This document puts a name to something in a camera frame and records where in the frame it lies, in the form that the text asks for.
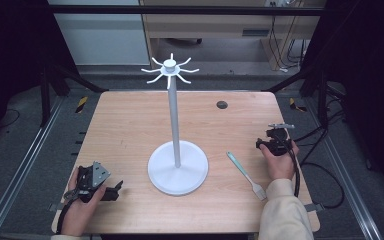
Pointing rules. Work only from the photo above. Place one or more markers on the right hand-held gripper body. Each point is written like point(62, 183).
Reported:
point(278, 140)

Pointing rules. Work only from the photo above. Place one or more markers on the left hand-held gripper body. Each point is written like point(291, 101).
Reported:
point(97, 175)

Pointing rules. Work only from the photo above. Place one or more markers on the white hook rack stand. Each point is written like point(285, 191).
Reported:
point(177, 173)

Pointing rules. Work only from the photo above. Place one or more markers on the person's right hand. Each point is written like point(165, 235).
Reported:
point(280, 166)

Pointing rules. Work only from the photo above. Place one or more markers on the person's left hand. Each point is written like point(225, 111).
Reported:
point(80, 213)

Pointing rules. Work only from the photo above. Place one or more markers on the yellow black striped tape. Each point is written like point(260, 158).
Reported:
point(295, 106)
point(81, 104)

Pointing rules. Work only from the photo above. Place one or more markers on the dark round table grommet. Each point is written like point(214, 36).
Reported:
point(222, 105)

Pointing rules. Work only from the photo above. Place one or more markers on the black curtain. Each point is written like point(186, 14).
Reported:
point(10, 60)
point(370, 83)

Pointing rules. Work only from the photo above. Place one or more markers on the light wooden desk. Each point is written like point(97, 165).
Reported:
point(210, 26)

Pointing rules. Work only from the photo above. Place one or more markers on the white cabinet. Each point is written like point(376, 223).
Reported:
point(103, 36)

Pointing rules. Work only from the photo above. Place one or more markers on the black metal frame stand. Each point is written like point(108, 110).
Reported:
point(321, 96)
point(45, 96)

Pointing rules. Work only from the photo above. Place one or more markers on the grey metal floor rail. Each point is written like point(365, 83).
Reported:
point(20, 170)
point(346, 173)

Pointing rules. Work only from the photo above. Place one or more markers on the black horizontal frame bar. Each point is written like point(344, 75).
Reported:
point(180, 10)

